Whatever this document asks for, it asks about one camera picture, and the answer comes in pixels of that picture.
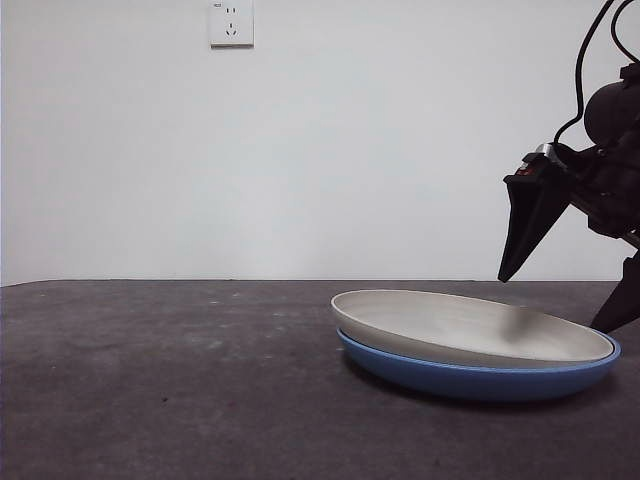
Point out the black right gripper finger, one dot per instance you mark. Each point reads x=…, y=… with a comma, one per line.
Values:
x=622, y=305
x=527, y=220

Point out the white plate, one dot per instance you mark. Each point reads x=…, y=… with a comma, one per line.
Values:
x=450, y=320

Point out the white wall socket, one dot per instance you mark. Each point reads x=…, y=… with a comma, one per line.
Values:
x=231, y=25

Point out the blue plate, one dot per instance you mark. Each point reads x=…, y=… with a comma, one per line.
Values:
x=475, y=382

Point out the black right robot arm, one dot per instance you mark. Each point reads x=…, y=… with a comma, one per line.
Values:
x=612, y=112

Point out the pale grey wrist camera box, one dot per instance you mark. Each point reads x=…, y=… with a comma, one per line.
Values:
x=546, y=150

